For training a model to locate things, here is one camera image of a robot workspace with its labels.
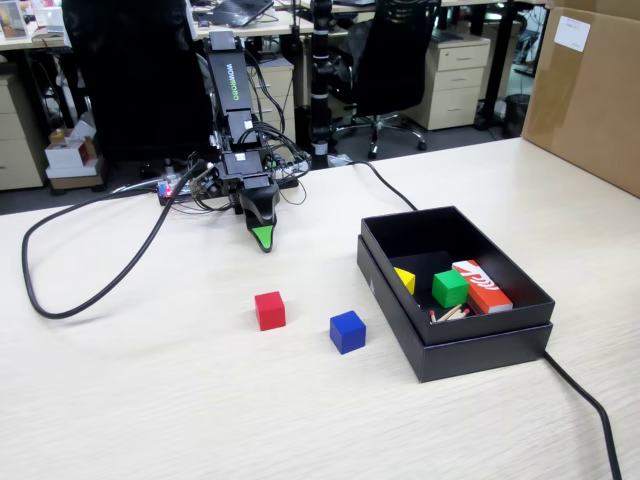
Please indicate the black pole with white bands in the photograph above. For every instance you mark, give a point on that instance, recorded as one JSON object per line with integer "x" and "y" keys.
{"x": 320, "y": 90}

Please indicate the cream three-drawer pedestal cabinet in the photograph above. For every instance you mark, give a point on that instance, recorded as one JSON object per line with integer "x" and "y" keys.
{"x": 450, "y": 80}

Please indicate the robot controller circuit board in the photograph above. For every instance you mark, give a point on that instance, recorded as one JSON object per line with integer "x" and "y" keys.
{"x": 172, "y": 189}

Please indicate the black high-back office chair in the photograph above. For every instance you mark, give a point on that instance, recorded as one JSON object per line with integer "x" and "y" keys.
{"x": 140, "y": 85}

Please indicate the black waste bin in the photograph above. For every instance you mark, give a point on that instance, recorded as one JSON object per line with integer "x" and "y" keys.
{"x": 516, "y": 116}

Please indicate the red wooden cube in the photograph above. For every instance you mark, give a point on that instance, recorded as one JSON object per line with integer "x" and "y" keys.
{"x": 270, "y": 311}

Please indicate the white boxes stack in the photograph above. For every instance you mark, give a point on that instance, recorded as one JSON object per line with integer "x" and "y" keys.
{"x": 70, "y": 157}

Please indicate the large brown cardboard box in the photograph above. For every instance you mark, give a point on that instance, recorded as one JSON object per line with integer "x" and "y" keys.
{"x": 590, "y": 100}

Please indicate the beige drawer cabinet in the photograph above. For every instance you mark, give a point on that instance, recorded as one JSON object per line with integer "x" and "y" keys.
{"x": 17, "y": 145}

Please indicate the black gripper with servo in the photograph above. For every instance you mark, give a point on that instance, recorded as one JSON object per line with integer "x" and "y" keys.
{"x": 242, "y": 164}

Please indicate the black open box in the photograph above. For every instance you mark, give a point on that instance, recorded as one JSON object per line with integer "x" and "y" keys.
{"x": 480, "y": 357}

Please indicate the green wooden cube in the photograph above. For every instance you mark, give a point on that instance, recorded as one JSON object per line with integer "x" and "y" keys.
{"x": 450, "y": 289}

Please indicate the orange and white matchbox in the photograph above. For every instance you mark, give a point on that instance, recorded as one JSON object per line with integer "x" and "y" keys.
{"x": 487, "y": 295}

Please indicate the blue wooden cube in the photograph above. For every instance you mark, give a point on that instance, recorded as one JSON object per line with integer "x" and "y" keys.
{"x": 347, "y": 332}

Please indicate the yellow wooden block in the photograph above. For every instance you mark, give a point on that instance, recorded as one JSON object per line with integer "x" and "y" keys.
{"x": 406, "y": 281}

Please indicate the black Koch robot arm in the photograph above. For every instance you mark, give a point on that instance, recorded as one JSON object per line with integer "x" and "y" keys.
{"x": 230, "y": 80}

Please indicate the small cream drawer cabinet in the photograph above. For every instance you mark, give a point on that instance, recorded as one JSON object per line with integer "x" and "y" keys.
{"x": 277, "y": 100}

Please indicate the white label on cardboard box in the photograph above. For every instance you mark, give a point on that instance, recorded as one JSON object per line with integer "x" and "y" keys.
{"x": 572, "y": 32}

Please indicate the black laptop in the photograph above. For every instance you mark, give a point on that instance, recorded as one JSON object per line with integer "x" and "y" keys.
{"x": 240, "y": 11}

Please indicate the black cardboard box tray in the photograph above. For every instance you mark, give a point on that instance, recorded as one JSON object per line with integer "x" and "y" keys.
{"x": 480, "y": 327}

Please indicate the framed picture card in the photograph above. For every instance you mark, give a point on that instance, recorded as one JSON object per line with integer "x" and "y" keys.
{"x": 12, "y": 19}

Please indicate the black mesh office chair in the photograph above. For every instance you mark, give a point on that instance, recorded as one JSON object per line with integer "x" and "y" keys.
{"x": 390, "y": 65}

